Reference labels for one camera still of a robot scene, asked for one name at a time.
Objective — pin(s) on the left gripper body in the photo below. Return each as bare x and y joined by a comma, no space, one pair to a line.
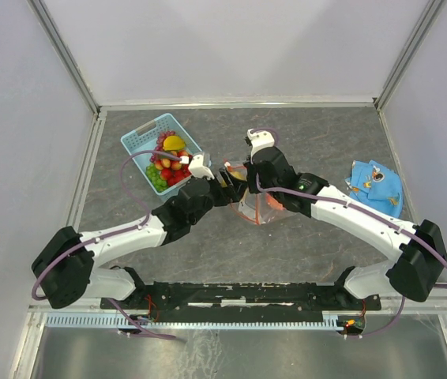
220,195

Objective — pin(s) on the red lychee cluster with leaves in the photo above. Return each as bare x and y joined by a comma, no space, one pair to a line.
172,170

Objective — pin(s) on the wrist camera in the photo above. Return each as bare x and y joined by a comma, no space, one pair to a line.
258,139
198,165

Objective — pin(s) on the orange pink peach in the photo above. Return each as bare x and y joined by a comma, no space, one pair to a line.
273,203

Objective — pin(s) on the yellow starfruit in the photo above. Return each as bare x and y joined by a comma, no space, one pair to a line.
173,143

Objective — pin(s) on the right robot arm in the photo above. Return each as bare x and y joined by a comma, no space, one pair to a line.
415,253

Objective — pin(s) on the light blue cable duct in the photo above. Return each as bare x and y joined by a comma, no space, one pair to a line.
117,321

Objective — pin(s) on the green grape bunch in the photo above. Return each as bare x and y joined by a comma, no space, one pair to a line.
153,175

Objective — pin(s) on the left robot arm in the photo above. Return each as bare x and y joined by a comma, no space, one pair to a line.
70,266

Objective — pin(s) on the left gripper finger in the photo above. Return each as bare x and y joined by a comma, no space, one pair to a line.
236,194
227,180

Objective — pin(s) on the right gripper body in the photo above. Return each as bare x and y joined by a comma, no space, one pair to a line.
251,178

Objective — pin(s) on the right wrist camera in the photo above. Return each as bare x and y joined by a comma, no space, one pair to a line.
258,139

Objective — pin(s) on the blue printed cloth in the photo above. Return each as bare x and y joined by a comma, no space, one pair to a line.
376,186

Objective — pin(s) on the light blue plastic basket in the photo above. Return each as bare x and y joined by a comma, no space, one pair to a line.
144,138

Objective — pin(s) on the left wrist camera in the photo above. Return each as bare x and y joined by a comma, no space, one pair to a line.
198,165

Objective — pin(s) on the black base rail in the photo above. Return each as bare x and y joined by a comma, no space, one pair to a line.
246,302

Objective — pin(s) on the purple grape bunch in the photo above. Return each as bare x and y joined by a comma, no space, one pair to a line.
159,144

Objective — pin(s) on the clear zip top bag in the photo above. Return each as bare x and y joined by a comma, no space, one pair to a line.
253,207

